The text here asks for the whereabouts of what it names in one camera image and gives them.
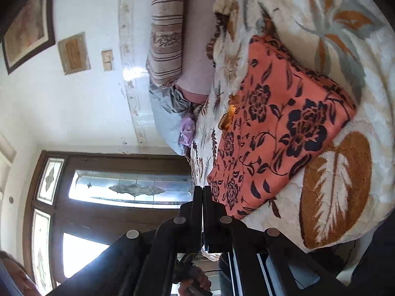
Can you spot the pink bed sheet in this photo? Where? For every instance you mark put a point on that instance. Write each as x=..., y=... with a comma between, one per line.
x=197, y=74

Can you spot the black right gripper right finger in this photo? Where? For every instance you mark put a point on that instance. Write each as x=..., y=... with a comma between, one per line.
x=261, y=262

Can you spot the cream leaf pattern blanket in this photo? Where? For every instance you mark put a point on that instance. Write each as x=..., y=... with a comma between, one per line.
x=348, y=189

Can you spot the striped bolster pillow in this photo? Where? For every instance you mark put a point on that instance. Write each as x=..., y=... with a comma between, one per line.
x=164, y=60

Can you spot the person's left hand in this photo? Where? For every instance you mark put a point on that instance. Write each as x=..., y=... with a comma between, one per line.
x=196, y=282

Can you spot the wooden stained glass door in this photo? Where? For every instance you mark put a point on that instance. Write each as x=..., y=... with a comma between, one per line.
x=79, y=203

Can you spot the beige wall switch plate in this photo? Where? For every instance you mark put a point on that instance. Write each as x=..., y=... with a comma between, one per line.
x=107, y=60

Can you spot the purple floral cloth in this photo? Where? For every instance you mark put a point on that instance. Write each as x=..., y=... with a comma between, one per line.
x=187, y=130

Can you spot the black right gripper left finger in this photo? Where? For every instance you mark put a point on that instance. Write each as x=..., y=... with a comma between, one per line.
x=143, y=263

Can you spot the beige wall plaque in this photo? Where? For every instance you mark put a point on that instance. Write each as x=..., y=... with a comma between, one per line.
x=74, y=54

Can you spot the grey pillow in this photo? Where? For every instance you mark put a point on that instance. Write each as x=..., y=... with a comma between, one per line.
x=169, y=107

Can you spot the person's head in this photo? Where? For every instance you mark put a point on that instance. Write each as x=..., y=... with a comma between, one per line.
x=19, y=275

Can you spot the dark framed wall picture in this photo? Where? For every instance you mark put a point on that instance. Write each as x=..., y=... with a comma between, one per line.
x=30, y=32

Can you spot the orange black floral garment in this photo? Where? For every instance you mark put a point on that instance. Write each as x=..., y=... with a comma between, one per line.
x=281, y=118

